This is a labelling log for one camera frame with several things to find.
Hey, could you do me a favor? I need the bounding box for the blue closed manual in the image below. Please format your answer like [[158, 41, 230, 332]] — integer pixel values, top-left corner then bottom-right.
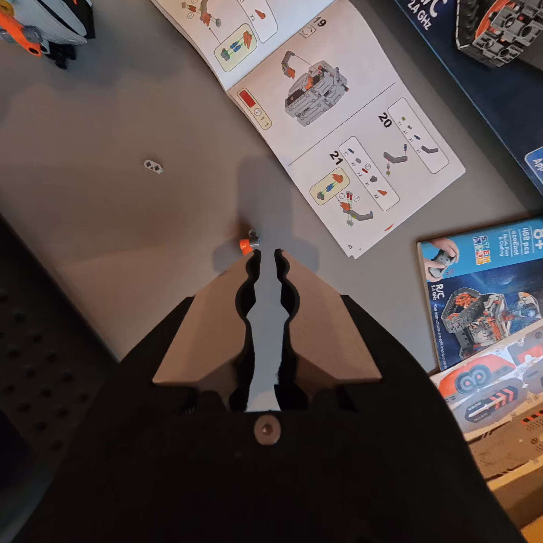
[[417, 217, 543, 372]]

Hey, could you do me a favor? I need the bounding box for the grey desk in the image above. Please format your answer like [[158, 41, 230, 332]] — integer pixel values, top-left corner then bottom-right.
[[0, 0, 543, 374]]

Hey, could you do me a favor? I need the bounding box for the robot sticker sheet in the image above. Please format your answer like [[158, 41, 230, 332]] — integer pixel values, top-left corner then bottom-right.
[[429, 316, 543, 493]]

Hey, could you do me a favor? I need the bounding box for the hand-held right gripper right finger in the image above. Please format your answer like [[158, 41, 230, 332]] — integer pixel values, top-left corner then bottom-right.
[[273, 248, 383, 411]]

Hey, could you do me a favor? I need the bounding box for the grey toy robot body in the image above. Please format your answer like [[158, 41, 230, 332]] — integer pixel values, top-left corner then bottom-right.
[[0, 0, 96, 70]]

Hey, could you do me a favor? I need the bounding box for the blue robot kit box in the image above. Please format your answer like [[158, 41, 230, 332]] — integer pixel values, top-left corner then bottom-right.
[[392, 0, 543, 196]]

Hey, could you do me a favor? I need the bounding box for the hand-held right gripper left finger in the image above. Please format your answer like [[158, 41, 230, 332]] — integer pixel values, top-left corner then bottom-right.
[[151, 249, 262, 411]]

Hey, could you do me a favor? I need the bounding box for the open instruction booklet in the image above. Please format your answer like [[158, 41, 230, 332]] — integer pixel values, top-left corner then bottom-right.
[[150, 0, 466, 259]]

